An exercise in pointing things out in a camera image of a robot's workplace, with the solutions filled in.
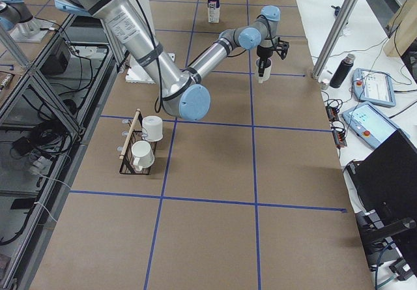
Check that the blue white milk carton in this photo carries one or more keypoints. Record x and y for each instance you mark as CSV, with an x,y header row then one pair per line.
x,y
213,7

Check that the white mug rack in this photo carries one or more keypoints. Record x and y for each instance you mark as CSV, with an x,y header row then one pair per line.
x,y
152,128
143,156

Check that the white mug upper rack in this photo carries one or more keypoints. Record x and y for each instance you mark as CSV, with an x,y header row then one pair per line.
x,y
152,128

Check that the aluminium frame post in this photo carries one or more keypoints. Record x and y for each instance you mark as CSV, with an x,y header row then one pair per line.
x,y
334,34

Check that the white mug lower rack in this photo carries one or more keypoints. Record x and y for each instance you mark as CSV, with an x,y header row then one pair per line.
x,y
143,156

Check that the far teach pendant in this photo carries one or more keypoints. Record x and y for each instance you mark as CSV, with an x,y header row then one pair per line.
x,y
373,86

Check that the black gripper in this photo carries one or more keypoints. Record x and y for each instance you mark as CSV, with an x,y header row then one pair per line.
x,y
262,55

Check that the white home mug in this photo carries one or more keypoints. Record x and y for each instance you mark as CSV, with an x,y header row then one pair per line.
x,y
266,72

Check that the black monitor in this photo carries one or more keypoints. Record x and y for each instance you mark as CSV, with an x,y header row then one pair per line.
x,y
386,181

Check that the brown paper table cover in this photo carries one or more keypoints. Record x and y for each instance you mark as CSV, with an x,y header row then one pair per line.
x,y
250,197

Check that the white camera pole base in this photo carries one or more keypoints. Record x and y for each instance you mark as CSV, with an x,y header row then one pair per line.
x,y
137,74

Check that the near teach pendant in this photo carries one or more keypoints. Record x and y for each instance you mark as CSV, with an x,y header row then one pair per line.
x,y
369,123

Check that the teach pendant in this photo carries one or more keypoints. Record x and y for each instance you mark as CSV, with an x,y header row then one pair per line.
x,y
373,86
369,123

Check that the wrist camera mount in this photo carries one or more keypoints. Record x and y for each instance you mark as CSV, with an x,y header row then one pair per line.
x,y
281,47

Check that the black wire mug rack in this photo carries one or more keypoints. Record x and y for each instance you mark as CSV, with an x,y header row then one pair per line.
x,y
132,135

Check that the black power strip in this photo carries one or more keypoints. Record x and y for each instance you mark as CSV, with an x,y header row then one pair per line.
x,y
337,127

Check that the small metal cap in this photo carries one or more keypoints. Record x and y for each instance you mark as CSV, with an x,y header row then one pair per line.
x,y
324,84

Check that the black water bottle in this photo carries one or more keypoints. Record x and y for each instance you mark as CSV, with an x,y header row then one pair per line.
x,y
342,71

